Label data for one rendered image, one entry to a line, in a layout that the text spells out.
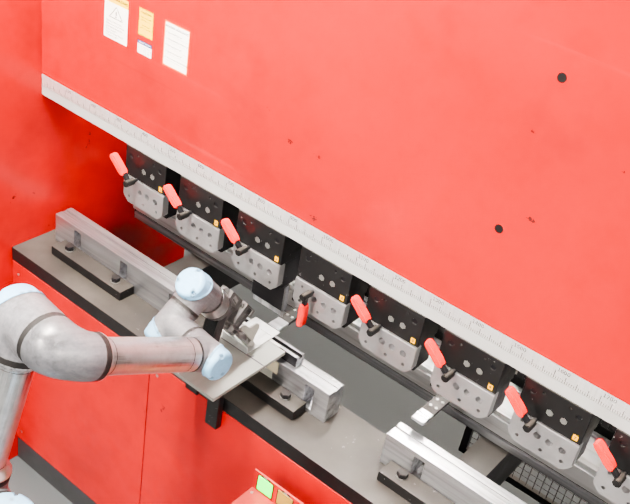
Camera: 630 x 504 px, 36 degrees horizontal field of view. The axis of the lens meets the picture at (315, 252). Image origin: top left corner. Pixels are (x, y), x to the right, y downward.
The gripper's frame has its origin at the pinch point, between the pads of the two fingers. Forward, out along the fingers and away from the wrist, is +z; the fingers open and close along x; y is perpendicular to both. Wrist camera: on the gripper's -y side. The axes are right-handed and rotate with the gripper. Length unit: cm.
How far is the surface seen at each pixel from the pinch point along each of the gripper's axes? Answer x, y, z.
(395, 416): 4, 18, 148
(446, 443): -18, 21, 150
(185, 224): 25.1, 15.7, -13.6
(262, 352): -6.6, 0.4, 1.2
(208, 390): -7.4, -15.0, -11.9
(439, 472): -59, 0, 7
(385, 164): -28, 43, -45
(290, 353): -11.6, 4.3, 4.6
